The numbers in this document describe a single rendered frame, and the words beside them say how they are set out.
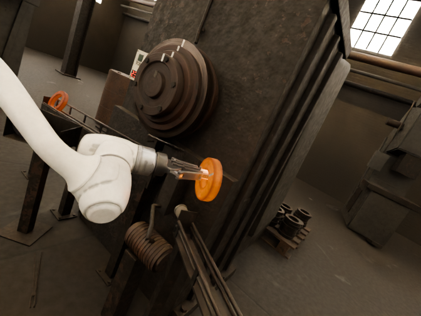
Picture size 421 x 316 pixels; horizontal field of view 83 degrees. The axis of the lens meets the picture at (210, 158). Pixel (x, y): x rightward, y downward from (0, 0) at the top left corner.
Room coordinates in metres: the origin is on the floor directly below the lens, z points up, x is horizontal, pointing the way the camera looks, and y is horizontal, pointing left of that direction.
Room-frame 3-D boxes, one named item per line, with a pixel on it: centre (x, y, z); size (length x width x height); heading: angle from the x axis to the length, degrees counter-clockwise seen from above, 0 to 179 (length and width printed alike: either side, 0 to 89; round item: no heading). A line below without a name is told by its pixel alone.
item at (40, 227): (1.17, 0.87, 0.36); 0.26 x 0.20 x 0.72; 96
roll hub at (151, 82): (1.10, 0.36, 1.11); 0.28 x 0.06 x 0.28; 61
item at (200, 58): (1.19, 0.31, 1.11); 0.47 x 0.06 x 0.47; 61
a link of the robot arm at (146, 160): (0.70, 0.19, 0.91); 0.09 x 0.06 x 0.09; 26
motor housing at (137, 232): (0.91, 0.09, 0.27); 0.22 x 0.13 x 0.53; 61
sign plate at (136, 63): (1.45, 0.56, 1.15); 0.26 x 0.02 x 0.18; 61
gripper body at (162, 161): (0.73, 0.12, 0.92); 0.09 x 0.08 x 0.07; 116
